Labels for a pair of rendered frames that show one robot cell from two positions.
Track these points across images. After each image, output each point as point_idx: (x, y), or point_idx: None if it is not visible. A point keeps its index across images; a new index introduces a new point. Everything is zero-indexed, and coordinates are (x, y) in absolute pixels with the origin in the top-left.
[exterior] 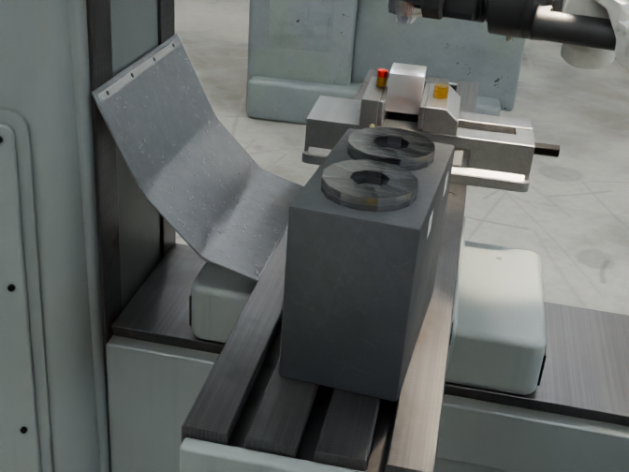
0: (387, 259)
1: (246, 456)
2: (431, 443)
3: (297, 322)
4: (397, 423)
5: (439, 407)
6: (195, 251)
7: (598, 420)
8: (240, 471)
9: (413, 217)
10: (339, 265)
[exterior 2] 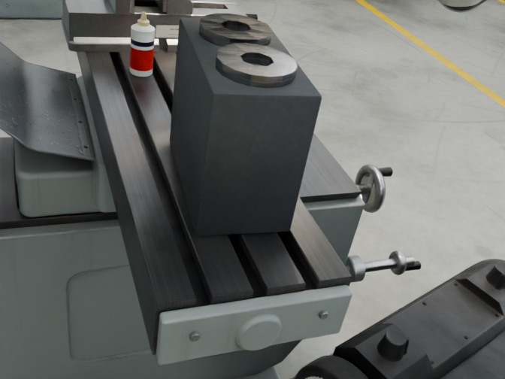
0: (294, 125)
1: (219, 310)
2: (333, 254)
3: (215, 190)
4: (302, 247)
5: (317, 226)
6: (24, 145)
7: (325, 200)
8: (215, 323)
9: (308, 86)
10: (255, 137)
